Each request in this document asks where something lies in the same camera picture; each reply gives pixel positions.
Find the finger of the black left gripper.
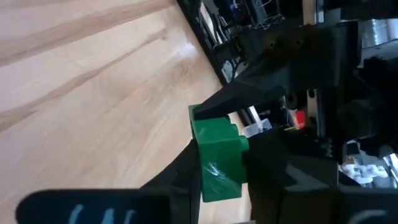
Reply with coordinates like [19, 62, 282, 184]
[192, 81, 285, 121]

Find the black aluminium table frame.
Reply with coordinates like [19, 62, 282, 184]
[175, 0, 249, 125]

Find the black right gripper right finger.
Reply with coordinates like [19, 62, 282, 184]
[242, 129, 398, 224]

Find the small green toy block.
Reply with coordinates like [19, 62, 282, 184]
[188, 104, 250, 203]

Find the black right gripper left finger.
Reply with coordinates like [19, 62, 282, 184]
[15, 139, 203, 224]

